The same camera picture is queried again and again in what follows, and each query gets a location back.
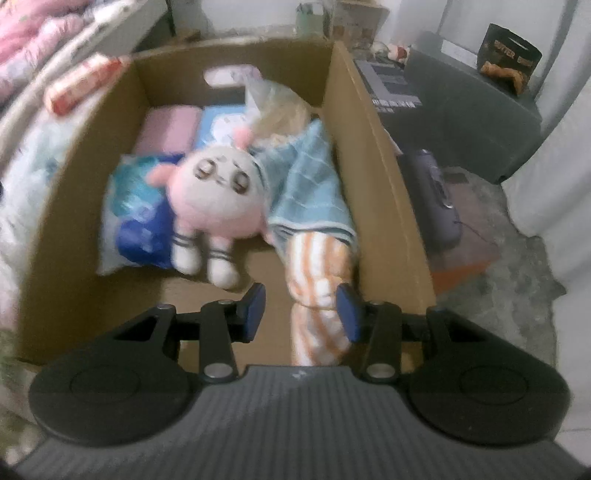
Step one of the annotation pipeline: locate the orange white striped towel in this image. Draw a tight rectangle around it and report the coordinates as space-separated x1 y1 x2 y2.
284 231 353 366

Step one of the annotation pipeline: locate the blue white wet wipes pack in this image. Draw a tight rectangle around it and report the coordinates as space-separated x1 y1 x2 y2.
97 153 184 276

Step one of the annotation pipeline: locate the pink white plush doll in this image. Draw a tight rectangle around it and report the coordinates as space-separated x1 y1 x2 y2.
145 126 266 290

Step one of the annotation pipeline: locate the dark purple handheld device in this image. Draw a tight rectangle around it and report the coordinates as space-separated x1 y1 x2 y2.
398 150 462 254

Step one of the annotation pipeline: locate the light blue striped towel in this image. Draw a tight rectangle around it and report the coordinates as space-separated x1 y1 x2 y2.
252 119 358 257

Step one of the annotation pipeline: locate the brown cardboard box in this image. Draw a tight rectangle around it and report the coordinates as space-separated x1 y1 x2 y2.
16 39 435 365

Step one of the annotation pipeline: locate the light blue printed pack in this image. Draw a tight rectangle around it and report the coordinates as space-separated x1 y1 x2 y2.
193 104 246 150

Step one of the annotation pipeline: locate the clear plastic bag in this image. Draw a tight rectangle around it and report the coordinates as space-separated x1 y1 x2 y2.
245 78 312 140

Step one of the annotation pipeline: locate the dark grey sofa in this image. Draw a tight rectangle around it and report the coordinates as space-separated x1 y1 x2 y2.
356 32 542 183

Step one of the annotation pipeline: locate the white rolled fuzzy blanket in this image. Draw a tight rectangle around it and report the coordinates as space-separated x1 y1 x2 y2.
1 1 168 164

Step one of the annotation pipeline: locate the red pink tissue pack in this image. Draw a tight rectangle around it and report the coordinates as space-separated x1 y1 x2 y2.
43 53 129 116

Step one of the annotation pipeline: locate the black snack bag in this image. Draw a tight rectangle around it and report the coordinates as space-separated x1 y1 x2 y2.
477 23 542 96

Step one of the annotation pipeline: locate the grey pink quilt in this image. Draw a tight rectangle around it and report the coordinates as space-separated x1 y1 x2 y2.
1 0 110 104

